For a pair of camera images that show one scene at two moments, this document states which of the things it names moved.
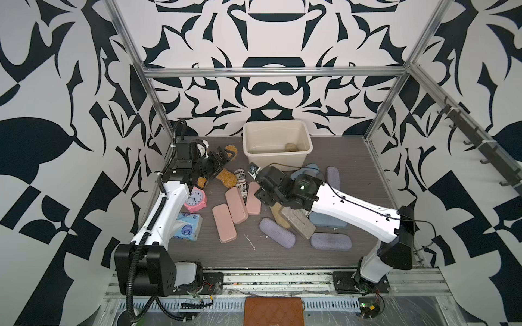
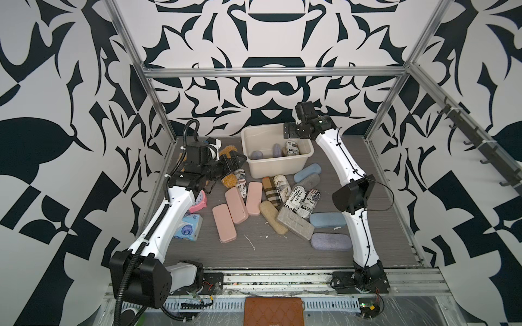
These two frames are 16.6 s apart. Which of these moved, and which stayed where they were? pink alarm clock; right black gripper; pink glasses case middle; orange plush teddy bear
Moved: right black gripper
Stayed: pink alarm clock; orange plush teddy bear; pink glasses case middle
